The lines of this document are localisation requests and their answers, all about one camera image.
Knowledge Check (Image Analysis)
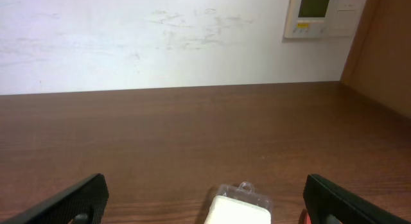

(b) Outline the white wall control panel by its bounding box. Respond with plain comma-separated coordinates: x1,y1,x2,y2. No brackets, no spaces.
283,0,366,39

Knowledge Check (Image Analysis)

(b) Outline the orange scraper wooden handle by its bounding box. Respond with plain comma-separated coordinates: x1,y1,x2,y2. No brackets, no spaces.
299,209,311,224

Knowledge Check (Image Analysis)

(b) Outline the clear screwdriver set case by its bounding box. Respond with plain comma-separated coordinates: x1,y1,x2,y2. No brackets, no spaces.
204,182,273,224

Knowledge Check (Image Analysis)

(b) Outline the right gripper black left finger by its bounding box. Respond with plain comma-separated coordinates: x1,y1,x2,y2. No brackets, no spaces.
4,173,109,224

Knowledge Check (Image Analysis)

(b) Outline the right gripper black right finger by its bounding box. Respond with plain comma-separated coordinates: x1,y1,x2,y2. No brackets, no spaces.
303,174,410,224

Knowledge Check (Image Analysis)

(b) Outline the wooden side panel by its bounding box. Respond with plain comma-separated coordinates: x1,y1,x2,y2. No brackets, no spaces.
340,0,410,118

